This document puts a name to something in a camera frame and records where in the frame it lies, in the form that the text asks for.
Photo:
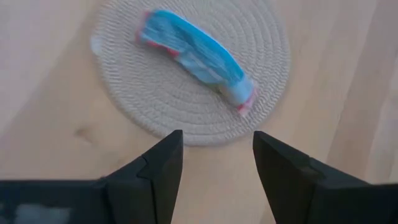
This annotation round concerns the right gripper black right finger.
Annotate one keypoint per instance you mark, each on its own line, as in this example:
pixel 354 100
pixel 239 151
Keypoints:
pixel 295 193

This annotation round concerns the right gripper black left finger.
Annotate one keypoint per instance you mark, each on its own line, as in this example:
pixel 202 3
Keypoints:
pixel 155 186

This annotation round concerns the light blue pink granola bar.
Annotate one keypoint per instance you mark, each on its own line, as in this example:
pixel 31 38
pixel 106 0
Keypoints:
pixel 192 49

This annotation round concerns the round woven beige mat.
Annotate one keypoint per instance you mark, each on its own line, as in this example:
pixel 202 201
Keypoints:
pixel 192 118

